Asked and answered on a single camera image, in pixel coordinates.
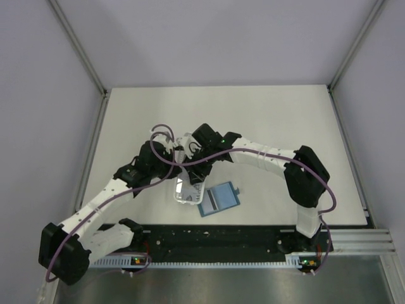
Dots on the aluminium frame rail front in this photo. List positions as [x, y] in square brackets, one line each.
[362, 242]

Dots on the silver vip card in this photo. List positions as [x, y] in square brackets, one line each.
[209, 204]
[192, 192]

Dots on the silver VIP card top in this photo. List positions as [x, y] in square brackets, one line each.
[209, 204]

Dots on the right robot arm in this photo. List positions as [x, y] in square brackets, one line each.
[304, 173]

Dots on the left aluminium corner post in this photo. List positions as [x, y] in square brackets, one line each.
[77, 46]

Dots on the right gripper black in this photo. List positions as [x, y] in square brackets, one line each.
[196, 173]

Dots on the aluminium corner post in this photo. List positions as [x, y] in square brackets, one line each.
[77, 46]
[371, 19]

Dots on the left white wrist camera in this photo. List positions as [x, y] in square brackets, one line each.
[168, 143]

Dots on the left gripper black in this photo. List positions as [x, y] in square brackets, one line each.
[169, 157]

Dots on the white plastic basket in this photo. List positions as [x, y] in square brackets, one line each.
[186, 177]

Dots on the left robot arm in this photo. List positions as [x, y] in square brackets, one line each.
[67, 249]

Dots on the grey slotted cable duct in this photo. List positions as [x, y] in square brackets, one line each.
[132, 262]

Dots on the silver VIP card bottom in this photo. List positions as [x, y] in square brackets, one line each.
[192, 192]

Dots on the right aluminium corner post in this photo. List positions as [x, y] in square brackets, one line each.
[371, 19]

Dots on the blue leather card holder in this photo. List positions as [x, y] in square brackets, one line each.
[226, 195]

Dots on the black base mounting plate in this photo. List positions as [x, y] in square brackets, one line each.
[278, 238]

